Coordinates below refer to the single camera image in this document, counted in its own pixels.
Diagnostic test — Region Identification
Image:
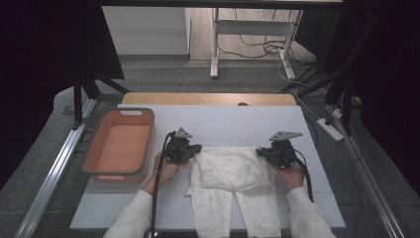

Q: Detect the white desk frame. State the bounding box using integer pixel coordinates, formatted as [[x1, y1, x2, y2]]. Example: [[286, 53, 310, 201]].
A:
[[210, 7, 303, 80]]

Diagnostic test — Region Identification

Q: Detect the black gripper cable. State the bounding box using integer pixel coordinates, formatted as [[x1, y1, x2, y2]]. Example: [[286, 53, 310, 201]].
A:
[[293, 148, 315, 203], [149, 130, 176, 238]]

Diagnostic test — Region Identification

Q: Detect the aluminium floor rail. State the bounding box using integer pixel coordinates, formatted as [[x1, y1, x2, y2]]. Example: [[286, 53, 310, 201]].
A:
[[13, 98, 98, 238], [333, 118, 405, 238]]

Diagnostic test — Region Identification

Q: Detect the white table mat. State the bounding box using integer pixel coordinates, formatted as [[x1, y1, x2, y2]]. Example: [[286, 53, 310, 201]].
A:
[[69, 103, 347, 231]]

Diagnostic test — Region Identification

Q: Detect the bundle of floor cables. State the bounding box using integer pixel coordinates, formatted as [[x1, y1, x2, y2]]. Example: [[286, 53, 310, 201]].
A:
[[217, 8, 318, 65]]

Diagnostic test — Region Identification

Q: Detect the black metal stand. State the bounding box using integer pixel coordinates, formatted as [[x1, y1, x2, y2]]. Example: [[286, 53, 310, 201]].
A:
[[278, 9, 385, 136], [72, 77, 130, 130]]

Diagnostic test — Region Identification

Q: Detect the person's right hand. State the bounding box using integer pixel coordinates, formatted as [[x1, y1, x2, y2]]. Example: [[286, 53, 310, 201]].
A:
[[270, 160, 305, 193]]

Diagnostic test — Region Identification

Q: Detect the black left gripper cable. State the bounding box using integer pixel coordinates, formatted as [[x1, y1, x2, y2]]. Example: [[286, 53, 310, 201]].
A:
[[149, 130, 176, 238]]

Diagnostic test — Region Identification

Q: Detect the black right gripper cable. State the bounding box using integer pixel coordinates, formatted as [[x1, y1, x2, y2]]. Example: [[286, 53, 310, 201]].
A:
[[293, 148, 315, 203]]

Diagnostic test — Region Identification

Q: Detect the person's left hand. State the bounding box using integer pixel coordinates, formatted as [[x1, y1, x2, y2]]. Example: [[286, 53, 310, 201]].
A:
[[143, 152, 191, 196]]

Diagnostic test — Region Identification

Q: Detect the black curtain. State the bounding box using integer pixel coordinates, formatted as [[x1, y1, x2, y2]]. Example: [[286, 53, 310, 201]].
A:
[[295, 0, 420, 196], [0, 0, 126, 191]]

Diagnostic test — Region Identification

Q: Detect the orange basket with grey rim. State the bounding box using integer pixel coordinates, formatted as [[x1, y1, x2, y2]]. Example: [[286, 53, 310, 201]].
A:
[[80, 107, 157, 183]]

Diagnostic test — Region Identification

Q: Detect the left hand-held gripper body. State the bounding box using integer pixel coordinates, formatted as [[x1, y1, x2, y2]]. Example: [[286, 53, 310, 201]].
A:
[[163, 127, 194, 164]]

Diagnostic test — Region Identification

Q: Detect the white power strip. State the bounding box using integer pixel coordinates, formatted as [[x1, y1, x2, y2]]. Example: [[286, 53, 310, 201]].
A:
[[316, 117, 345, 143]]

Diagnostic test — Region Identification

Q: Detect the white baby romper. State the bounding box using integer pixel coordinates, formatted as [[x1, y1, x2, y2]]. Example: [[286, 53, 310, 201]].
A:
[[183, 146, 282, 238]]

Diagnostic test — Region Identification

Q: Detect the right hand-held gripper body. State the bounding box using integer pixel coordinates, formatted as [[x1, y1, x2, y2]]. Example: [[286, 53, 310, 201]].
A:
[[265, 131, 303, 170]]

